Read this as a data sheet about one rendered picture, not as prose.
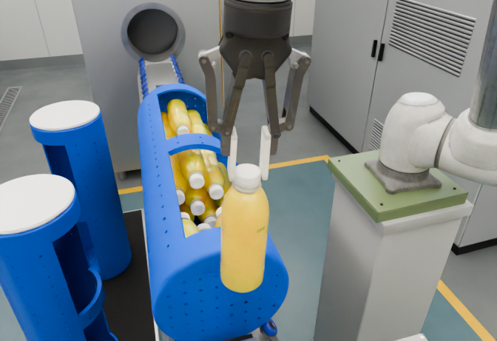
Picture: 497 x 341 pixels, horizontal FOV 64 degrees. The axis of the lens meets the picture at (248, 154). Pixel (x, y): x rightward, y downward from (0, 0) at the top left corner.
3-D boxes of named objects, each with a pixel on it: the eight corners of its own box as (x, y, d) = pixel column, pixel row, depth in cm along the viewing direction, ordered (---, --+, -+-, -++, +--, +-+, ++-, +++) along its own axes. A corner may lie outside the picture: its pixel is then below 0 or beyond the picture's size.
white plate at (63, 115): (57, 98, 182) (58, 100, 183) (13, 124, 159) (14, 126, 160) (111, 103, 177) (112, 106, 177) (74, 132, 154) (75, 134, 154)
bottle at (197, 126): (194, 106, 146) (203, 128, 131) (203, 120, 150) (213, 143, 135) (177, 115, 146) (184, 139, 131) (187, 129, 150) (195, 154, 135)
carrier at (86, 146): (95, 239, 229) (65, 276, 205) (58, 99, 183) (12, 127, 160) (140, 247, 223) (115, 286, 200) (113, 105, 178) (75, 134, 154)
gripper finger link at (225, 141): (231, 122, 49) (208, 122, 49) (230, 156, 52) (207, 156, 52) (231, 117, 51) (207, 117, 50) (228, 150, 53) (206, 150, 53)
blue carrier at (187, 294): (212, 146, 163) (211, 80, 148) (284, 330, 91) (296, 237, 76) (141, 153, 156) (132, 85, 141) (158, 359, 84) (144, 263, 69)
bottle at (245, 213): (211, 274, 65) (211, 178, 56) (244, 254, 69) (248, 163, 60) (239, 301, 60) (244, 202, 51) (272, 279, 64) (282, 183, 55)
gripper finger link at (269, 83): (255, 44, 47) (267, 42, 48) (266, 125, 54) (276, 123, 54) (260, 55, 44) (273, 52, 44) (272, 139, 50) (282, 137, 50)
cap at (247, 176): (227, 180, 56) (227, 169, 55) (248, 171, 58) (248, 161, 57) (245, 193, 53) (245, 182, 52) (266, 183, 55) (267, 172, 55)
